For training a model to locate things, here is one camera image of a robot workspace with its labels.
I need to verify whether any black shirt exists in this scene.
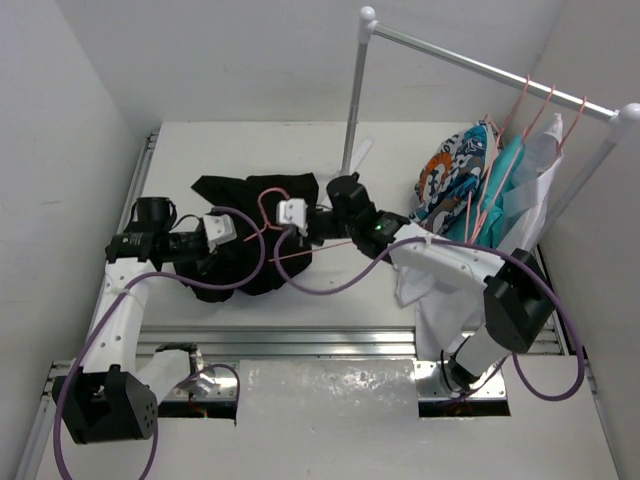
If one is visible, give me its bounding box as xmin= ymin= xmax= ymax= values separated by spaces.
xmin=179 ymin=172 xmax=321 ymax=304

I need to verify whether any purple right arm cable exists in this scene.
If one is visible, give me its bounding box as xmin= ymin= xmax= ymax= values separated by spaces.
xmin=273 ymin=227 xmax=587 ymax=402

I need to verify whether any pink wire hanger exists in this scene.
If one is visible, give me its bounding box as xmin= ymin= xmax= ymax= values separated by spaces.
xmin=554 ymin=95 xmax=588 ymax=162
xmin=471 ymin=77 xmax=556 ymax=244
xmin=244 ymin=187 xmax=350 ymax=259
xmin=464 ymin=74 xmax=531 ymax=242

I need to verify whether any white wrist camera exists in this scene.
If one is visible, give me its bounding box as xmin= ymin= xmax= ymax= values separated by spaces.
xmin=202 ymin=214 xmax=237 ymax=253
xmin=276 ymin=198 xmax=308 ymax=236

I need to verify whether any white shirt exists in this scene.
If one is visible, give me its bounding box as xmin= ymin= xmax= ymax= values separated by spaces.
xmin=396 ymin=113 xmax=564 ymax=360

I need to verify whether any colourful patterned shirt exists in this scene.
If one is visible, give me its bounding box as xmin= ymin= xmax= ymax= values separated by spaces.
xmin=409 ymin=118 xmax=501 ymax=234

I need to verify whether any teal shirt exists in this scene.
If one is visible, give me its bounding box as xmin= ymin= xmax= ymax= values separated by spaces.
xmin=443 ymin=135 xmax=525 ymax=248

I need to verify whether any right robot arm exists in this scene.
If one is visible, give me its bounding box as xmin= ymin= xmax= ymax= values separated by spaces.
xmin=277 ymin=175 xmax=556 ymax=390

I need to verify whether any aluminium rail frame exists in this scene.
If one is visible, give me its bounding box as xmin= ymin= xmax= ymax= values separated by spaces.
xmin=14 ymin=124 xmax=621 ymax=480

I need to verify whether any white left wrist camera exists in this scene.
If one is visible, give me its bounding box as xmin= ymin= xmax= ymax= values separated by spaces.
xmin=202 ymin=214 xmax=237 ymax=253

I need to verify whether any white clothes rack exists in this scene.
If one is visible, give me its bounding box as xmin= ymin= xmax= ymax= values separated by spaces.
xmin=340 ymin=6 xmax=639 ymax=235

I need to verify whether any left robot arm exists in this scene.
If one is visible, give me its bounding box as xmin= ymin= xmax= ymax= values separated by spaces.
xmin=53 ymin=197 xmax=233 ymax=444

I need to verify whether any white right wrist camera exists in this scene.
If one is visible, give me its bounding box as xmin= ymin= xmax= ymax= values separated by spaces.
xmin=276 ymin=198 xmax=308 ymax=236

